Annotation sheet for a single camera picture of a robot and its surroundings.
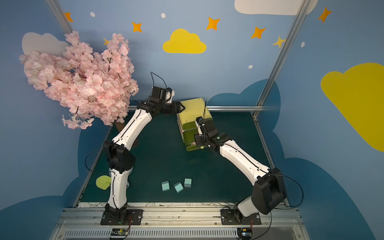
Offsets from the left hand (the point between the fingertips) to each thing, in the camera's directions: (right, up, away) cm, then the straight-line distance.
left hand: (180, 106), depth 87 cm
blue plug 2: (-1, -47, -4) cm, 47 cm away
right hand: (+12, -17, -3) cm, 21 cm away
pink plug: (+7, -23, +5) cm, 25 cm away
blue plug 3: (+4, -45, -3) cm, 45 cm away
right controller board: (+33, -65, -15) cm, 75 cm away
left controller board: (-29, -64, -16) cm, 72 cm away
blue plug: (-8, -46, -4) cm, 47 cm away
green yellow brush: (-45, -45, -1) cm, 64 cm away
